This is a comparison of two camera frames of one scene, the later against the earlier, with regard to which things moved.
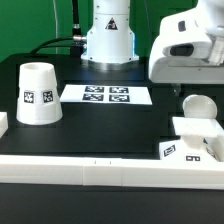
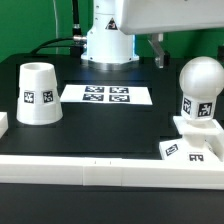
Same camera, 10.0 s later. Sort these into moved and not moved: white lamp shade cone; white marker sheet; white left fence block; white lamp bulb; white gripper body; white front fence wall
Moved: white lamp bulb; white gripper body
Not moved: white front fence wall; white lamp shade cone; white left fence block; white marker sheet
